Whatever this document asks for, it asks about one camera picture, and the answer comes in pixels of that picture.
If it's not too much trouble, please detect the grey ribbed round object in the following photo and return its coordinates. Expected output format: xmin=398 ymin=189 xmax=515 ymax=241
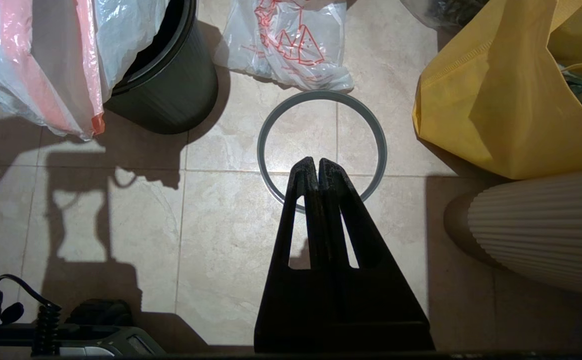
xmin=443 ymin=167 xmax=582 ymax=301

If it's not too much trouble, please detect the white red-printed plastic bag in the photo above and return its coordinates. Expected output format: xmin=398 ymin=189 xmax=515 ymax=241
xmin=216 ymin=0 xmax=355 ymax=92
xmin=0 ymin=0 xmax=172 ymax=141

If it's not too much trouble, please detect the yellow fabric bag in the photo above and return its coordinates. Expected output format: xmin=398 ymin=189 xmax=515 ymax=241
xmin=412 ymin=0 xmax=582 ymax=181

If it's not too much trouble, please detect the black coiled cable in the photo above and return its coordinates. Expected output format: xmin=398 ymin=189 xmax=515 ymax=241
xmin=0 ymin=274 xmax=63 ymax=356

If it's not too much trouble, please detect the grey trash can ring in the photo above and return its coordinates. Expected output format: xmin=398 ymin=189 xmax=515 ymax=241
xmin=257 ymin=90 xmax=388 ymax=214

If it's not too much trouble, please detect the clear bag with dark contents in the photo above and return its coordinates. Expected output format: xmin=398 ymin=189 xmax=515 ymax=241
xmin=401 ymin=0 xmax=489 ymax=29

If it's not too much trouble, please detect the grey round trash bin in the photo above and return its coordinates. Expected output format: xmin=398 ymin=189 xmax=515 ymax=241
xmin=105 ymin=0 xmax=219 ymax=135

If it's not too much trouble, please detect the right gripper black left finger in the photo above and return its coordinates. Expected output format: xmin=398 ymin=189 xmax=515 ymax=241
xmin=254 ymin=157 xmax=340 ymax=326

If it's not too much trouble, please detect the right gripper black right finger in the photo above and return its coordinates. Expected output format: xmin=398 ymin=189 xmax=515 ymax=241
xmin=318 ymin=158 xmax=430 ymax=325

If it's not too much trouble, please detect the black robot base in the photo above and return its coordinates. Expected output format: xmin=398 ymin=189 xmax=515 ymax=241
xmin=0 ymin=287 xmax=168 ymax=357

